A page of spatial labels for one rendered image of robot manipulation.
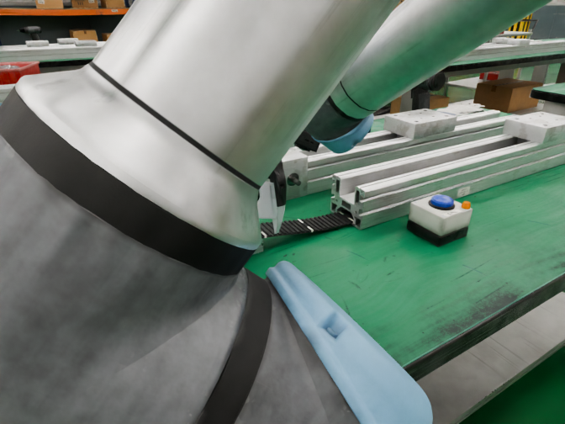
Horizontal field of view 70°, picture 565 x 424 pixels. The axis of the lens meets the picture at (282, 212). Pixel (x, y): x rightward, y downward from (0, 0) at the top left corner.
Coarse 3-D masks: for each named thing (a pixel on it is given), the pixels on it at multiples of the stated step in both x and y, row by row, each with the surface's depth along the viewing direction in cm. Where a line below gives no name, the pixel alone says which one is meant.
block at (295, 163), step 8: (288, 152) 91; (296, 152) 91; (288, 160) 87; (296, 160) 88; (304, 160) 89; (288, 168) 88; (296, 168) 89; (304, 168) 90; (288, 176) 89; (296, 176) 90; (304, 176) 91; (288, 184) 90; (296, 184) 88; (304, 184) 92; (288, 192) 90; (296, 192) 92; (304, 192) 93
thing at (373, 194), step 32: (416, 160) 90; (448, 160) 96; (480, 160) 91; (512, 160) 97; (544, 160) 105; (352, 192) 84; (384, 192) 78; (416, 192) 83; (448, 192) 89; (352, 224) 81
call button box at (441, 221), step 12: (420, 204) 76; (432, 204) 75; (456, 204) 76; (420, 216) 75; (432, 216) 73; (444, 216) 71; (456, 216) 72; (468, 216) 74; (408, 228) 79; (420, 228) 76; (432, 228) 74; (444, 228) 72; (456, 228) 74; (432, 240) 74; (444, 240) 73
